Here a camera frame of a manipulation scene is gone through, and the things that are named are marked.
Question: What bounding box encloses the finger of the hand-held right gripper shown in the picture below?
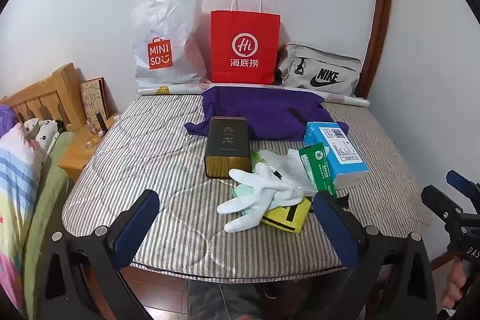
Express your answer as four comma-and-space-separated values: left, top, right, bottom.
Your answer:
445, 170, 480, 201
421, 185, 467, 231

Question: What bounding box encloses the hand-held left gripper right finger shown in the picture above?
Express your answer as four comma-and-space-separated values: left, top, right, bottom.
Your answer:
313, 189, 437, 320

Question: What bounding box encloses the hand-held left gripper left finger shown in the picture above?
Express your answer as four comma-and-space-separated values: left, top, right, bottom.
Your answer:
39, 189, 162, 320

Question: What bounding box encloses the yellow black sports glove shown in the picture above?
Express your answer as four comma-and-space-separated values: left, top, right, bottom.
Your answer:
260, 197, 313, 234

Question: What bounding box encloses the white glove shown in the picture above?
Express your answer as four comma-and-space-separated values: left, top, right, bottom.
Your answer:
217, 168, 304, 234

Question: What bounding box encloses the green tissue pack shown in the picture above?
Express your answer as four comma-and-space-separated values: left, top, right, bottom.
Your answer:
230, 149, 271, 227

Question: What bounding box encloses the person's right hand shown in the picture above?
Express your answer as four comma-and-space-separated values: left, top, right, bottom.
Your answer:
440, 261, 469, 312

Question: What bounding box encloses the green wet wipes packet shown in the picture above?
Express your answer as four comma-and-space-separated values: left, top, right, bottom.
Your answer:
298, 142, 335, 193

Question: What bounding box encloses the blue tissue pack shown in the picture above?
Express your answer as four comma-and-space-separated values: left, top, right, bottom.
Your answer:
303, 121, 370, 190

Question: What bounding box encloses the wooden nightstand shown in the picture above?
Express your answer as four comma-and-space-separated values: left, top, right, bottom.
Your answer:
58, 112, 121, 182

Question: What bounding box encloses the green bedsheet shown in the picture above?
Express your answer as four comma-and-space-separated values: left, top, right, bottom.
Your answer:
22, 133, 74, 306

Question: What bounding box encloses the dark tea tin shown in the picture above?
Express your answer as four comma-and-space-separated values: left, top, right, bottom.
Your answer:
204, 116, 253, 180

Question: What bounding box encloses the colourful striped pillow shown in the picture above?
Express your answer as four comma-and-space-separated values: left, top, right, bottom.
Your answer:
0, 123, 47, 313

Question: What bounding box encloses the white pillow with black flowers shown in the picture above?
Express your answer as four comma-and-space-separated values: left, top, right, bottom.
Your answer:
22, 118, 62, 156

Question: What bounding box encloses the patterned notebook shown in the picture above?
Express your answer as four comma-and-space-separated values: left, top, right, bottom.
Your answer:
80, 78, 109, 120

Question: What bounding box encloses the purple towel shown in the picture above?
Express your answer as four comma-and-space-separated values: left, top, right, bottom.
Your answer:
184, 86, 349, 141

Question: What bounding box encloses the white rolled paper poster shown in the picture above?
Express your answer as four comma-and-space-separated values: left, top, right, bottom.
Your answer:
136, 82, 371, 109

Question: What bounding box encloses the wooden headboard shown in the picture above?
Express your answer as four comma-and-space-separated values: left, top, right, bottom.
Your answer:
0, 63, 85, 133

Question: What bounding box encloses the grey waist bag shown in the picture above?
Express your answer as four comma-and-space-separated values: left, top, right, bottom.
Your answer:
277, 43, 361, 98

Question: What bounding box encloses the purple fluffy cloth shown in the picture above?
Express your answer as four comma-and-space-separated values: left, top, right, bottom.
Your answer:
0, 104, 19, 133

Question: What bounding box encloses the white plastic shopping bag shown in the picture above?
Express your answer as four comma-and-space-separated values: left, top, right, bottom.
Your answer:
130, 0, 208, 88

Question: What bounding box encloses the red paper carrier bag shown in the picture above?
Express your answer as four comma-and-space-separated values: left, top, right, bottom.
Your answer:
210, 0, 281, 85

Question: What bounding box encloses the brown wooden door frame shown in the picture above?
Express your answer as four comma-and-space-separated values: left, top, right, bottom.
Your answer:
354, 0, 394, 96

